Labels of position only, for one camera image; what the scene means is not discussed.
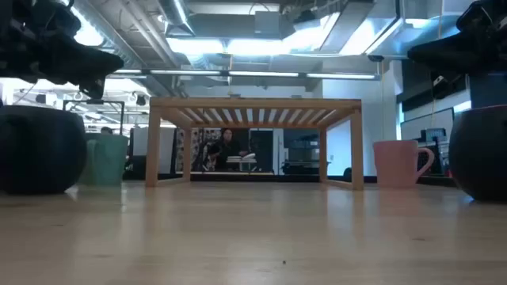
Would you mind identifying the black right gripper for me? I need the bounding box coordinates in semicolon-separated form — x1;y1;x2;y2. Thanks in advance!
406;0;507;76

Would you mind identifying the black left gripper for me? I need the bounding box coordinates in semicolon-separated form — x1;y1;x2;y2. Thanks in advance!
0;0;125;101

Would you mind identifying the black mug orange inside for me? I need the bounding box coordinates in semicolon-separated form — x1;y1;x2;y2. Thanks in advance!
448;104;507;203

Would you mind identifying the pink mug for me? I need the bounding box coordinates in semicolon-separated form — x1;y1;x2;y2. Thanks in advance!
372;139;436;188

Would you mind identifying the green mug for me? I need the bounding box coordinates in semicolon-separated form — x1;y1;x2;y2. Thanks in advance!
78;133;130;188

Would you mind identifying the black pegboard cart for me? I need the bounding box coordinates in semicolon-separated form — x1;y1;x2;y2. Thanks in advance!
415;136;453;176

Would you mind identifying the patterned panel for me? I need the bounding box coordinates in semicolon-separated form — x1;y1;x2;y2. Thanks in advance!
176;127;211;173

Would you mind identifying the wooden slatted rack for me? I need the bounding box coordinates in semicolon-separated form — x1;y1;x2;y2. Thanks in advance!
144;97;365;192

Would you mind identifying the long ceiling light strip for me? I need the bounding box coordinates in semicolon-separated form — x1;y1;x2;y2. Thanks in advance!
106;68;381;82

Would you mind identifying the white wall board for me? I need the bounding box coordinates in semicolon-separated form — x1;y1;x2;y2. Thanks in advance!
399;107;456;142

